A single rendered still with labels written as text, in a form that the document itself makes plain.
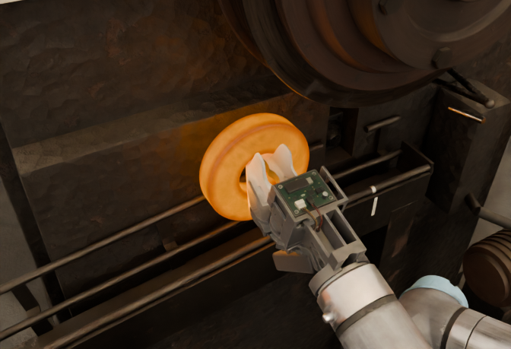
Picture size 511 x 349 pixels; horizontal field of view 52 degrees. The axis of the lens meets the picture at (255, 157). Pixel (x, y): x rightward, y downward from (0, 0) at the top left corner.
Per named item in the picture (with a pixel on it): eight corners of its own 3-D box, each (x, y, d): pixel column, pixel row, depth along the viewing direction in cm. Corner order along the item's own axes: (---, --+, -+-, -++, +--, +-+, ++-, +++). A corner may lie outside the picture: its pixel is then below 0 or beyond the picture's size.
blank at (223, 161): (185, 139, 65) (197, 153, 62) (293, 93, 69) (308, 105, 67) (208, 225, 75) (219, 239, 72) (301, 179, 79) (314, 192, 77)
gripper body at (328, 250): (322, 160, 61) (383, 244, 55) (309, 199, 68) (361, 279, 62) (265, 181, 59) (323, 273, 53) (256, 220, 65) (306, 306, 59)
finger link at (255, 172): (255, 123, 66) (292, 179, 61) (250, 153, 71) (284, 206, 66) (233, 131, 65) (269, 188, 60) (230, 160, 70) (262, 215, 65)
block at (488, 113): (409, 185, 107) (434, 83, 92) (438, 172, 110) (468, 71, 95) (447, 218, 100) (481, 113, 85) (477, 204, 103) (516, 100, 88)
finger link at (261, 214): (271, 171, 67) (306, 226, 63) (268, 179, 68) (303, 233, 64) (237, 183, 65) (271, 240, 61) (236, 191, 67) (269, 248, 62)
